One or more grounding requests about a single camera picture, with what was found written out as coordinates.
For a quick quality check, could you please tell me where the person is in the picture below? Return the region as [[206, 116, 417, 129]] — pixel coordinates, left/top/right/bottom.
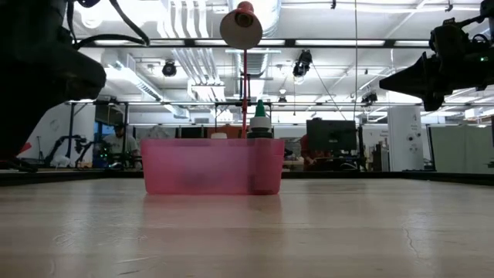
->
[[299, 134, 322, 171], [100, 122, 143, 171]]

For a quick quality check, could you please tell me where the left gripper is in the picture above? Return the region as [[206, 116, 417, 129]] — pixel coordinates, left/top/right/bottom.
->
[[0, 15, 108, 117]]

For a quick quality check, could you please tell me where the black metal table frame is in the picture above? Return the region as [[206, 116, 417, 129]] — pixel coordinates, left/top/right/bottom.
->
[[0, 168, 494, 187]]

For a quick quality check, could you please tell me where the large bottle green cap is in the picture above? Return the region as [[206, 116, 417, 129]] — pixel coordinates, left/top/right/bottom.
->
[[245, 99, 276, 141]]

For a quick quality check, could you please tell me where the red desk lamp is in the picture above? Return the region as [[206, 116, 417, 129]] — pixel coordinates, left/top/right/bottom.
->
[[218, 0, 265, 140]]

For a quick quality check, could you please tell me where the black left camera cable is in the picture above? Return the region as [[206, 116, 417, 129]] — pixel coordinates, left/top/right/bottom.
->
[[66, 0, 151, 50]]

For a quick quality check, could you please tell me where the black monitor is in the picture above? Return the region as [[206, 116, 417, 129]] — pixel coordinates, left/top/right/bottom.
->
[[305, 118, 359, 153]]

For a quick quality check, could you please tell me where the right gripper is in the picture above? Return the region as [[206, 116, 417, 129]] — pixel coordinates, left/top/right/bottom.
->
[[378, 22, 494, 113]]

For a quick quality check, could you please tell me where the pink translucent plastic bin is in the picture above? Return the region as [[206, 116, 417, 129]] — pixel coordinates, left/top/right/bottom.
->
[[140, 137, 286, 196]]

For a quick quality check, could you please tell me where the black ceiling camera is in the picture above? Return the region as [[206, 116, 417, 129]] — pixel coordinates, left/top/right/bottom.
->
[[161, 59, 178, 77], [292, 49, 313, 78]]

